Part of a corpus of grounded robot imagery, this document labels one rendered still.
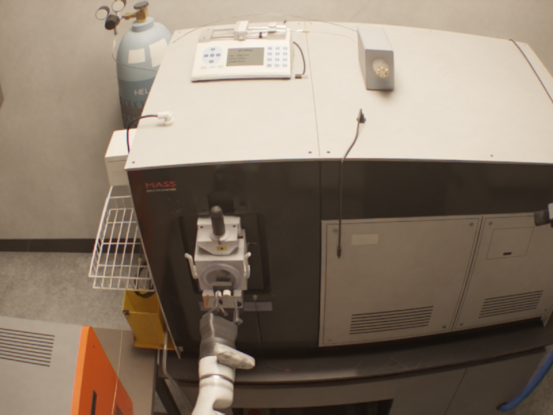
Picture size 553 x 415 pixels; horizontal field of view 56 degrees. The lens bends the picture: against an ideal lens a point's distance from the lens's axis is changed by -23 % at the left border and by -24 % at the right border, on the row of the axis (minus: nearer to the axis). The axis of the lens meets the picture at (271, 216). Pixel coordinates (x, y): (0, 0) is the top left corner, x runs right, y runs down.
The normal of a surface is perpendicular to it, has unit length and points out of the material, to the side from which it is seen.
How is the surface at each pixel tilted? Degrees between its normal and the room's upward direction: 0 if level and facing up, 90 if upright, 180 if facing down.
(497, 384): 90
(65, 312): 0
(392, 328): 90
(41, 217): 90
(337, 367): 0
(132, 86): 90
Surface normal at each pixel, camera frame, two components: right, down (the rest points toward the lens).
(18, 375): -0.05, -0.73
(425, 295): -0.01, 0.69
